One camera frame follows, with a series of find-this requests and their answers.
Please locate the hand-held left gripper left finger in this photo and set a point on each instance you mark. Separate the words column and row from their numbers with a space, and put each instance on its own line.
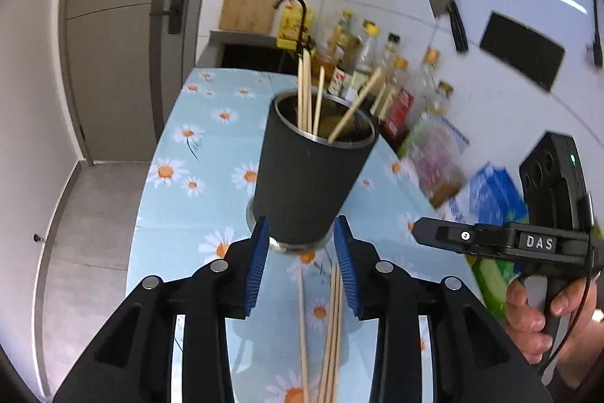
column 255, row 261

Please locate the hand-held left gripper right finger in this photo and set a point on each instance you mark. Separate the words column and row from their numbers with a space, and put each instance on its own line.
column 347, row 261

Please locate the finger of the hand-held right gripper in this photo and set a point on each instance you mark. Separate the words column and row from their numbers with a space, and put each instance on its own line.
column 465, row 237

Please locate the pile of wooden chopsticks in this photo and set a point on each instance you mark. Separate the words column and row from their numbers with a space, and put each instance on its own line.
column 330, row 337

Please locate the black utensil holder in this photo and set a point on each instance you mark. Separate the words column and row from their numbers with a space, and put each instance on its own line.
column 306, row 176

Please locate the wooden chopstick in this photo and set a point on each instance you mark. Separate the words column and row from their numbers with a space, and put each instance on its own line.
column 356, row 103
column 300, row 96
column 389, row 101
column 307, row 91
column 319, row 101
column 378, row 98

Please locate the person's right hand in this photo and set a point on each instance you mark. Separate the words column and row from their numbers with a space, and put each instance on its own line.
column 524, row 318

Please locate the white and blue bag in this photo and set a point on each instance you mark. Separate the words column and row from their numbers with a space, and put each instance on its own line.
column 495, row 195

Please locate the green bag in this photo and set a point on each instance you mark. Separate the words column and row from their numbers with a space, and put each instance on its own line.
column 490, row 285

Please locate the blue daisy print tablecloth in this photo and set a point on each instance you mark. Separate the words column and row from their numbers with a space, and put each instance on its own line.
column 198, row 204

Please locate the clear bag pink print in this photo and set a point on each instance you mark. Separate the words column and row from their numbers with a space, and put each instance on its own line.
column 434, row 153

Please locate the short bottle gold cap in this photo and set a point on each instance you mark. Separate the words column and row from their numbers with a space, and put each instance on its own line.
column 445, row 96

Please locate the red label bottle gold cap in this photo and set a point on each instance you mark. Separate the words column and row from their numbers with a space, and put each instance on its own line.
column 398, row 110

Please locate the tall bottle gold cap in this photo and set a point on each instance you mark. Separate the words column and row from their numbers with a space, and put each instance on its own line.
column 430, row 63

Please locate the clear bottle yellow cap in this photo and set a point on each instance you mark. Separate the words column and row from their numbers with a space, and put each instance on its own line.
column 365, row 58

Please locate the large cooking oil bottle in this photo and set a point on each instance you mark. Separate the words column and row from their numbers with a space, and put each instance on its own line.
column 339, row 39

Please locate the yellow packet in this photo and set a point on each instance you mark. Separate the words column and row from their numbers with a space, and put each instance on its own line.
column 288, row 25

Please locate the grey door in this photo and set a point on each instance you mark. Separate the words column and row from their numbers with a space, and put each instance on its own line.
column 118, row 53

